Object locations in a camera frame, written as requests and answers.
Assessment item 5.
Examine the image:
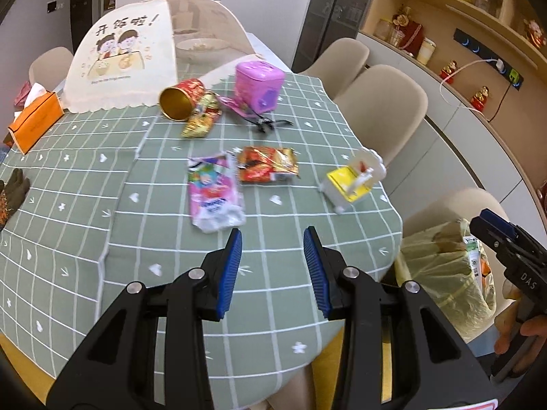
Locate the pink patterned packet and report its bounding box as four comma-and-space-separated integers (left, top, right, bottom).
13, 81, 35, 107

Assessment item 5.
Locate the black hair clip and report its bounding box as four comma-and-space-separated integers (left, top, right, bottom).
245, 111, 293, 133

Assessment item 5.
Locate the white cable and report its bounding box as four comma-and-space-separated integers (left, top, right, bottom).
440, 59, 498, 114

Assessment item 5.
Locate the wooden wall shelf unit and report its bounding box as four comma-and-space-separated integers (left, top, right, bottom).
359, 0, 547, 206

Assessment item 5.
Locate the brown patterned glove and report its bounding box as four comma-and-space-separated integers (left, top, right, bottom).
0, 168, 31, 233

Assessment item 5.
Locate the red gift bag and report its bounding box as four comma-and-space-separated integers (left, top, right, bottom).
402, 19, 426, 54

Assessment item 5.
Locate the red gold snack packet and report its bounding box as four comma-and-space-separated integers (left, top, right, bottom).
236, 145, 301, 184

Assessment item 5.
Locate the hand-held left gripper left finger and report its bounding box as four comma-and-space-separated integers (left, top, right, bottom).
50, 228, 244, 410

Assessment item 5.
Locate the black cable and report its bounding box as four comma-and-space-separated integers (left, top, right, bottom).
489, 83, 513, 122

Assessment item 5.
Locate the cream yellow cup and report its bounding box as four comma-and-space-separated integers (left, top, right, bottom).
416, 38, 437, 66

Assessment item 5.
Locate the purple toy bin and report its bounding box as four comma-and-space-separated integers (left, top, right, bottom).
234, 60, 286, 114

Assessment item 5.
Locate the pink white snack wrapper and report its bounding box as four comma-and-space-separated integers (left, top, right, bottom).
188, 151, 246, 234

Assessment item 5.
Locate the white yellow desktop bin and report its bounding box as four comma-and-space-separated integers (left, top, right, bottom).
320, 147, 387, 215

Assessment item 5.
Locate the cartoon print mesh food cover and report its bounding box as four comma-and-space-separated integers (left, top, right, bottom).
63, 0, 266, 114

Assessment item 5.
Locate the purple pink wrapper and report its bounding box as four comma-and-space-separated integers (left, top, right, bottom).
216, 94, 257, 116

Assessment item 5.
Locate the gold red candy wrapper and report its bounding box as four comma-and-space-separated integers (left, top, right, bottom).
182, 91, 223, 138

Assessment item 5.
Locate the orange tissue box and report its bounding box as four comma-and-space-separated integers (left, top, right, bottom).
8, 82, 65, 154

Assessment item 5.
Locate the large green checked tablecloth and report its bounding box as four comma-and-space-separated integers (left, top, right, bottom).
97, 68, 404, 410

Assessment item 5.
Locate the white low cabinet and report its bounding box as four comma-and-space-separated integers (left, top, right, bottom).
357, 32, 547, 206

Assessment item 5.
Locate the red gold can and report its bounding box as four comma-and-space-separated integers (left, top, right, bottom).
159, 78, 206, 121

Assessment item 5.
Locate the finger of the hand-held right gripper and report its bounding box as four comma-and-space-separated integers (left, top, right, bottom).
481, 208, 520, 240
470, 217, 509, 262

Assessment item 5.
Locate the black power strip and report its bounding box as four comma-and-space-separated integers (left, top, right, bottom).
454, 28, 525, 91

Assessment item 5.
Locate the person's right hand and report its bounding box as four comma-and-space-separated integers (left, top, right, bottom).
495, 302, 547, 354

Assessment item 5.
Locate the small green checked tablecloth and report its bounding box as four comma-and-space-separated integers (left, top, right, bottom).
0, 105, 161, 353

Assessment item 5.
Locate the yellow trash bag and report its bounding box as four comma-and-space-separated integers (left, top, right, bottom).
394, 218, 498, 344

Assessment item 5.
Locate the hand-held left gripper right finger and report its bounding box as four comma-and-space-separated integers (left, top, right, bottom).
303, 226, 498, 410

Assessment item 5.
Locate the dark glass door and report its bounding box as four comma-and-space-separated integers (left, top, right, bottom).
293, 0, 381, 71

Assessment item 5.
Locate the white green paper carton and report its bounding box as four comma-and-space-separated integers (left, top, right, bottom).
463, 235, 485, 280

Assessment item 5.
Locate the large yellow cushion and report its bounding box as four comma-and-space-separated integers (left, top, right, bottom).
312, 325, 395, 377

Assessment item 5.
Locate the golden flower ornament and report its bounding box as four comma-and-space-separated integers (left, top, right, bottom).
391, 6, 413, 30

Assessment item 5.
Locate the red fortune god figurine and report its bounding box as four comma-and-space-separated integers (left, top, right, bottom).
523, 19, 547, 47

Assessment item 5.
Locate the beige dining chair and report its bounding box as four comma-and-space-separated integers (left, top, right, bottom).
29, 47, 75, 84
265, 188, 520, 410
333, 64, 429, 167
299, 38, 370, 99

